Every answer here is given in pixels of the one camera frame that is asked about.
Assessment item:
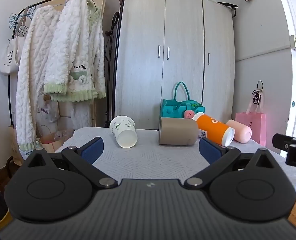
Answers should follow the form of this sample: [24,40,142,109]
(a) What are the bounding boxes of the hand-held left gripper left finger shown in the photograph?
[21,137,118,189]

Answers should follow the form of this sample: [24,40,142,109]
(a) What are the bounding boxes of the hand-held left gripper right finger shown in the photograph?
[183,138,280,190]

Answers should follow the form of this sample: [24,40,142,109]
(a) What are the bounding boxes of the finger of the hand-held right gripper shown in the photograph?
[272,133,296,153]

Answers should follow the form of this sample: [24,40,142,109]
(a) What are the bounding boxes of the orange cup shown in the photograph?
[192,112,236,147]

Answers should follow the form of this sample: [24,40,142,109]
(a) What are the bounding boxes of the white cup with leaf print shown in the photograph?
[109,115,138,148]

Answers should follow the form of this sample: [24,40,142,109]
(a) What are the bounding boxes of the taupe cup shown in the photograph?
[158,117,199,146]

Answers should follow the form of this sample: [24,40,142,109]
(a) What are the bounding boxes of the pink cup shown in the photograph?
[225,119,253,144]

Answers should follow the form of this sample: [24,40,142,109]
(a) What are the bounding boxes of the pink paper gift bag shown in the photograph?
[235,90,267,147]

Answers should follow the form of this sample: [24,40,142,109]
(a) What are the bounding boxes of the clear plastic bag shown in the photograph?
[53,129,75,141]

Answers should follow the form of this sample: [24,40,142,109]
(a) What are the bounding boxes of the white fleece pants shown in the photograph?
[69,99,93,128]

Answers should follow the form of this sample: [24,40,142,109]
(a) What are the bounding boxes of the paper bag with pink print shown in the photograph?
[38,124,64,153]

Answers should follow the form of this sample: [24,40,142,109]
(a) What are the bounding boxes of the teal felt tote bag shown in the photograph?
[160,81,206,119]

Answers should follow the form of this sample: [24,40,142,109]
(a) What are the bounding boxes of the white patterned table cloth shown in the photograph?
[55,127,296,201]

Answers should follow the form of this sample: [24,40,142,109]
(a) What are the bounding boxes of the small white printed cloth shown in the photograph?
[36,93,60,123]

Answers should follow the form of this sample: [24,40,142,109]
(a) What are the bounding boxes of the brown paper bag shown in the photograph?
[7,124,26,167]

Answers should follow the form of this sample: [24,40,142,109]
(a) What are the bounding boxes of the white fleece robe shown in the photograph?
[15,4,62,153]

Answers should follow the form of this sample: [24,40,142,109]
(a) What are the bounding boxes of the white fleece top green trim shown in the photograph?
[43,0,107,103]

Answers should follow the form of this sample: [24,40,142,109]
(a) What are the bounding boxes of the grey wooden wardrobe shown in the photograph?
[113,0,236,131]

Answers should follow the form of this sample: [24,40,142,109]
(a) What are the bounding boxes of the yellow bin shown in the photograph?
[0,186,14,232]

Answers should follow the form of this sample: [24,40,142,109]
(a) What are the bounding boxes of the black clothes rack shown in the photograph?
[7,0,126,128]

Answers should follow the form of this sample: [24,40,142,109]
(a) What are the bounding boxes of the white canvas tote bag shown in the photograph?
[0,30,26,76]

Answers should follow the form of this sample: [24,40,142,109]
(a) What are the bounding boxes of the black bag on wardrobe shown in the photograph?
[216,1,239,18]

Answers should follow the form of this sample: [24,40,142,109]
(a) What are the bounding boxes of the black cords on wall hook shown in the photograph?
[252,80,264,105]

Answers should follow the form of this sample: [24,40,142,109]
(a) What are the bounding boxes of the blue wire hangers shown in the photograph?
[8,4,37,34]

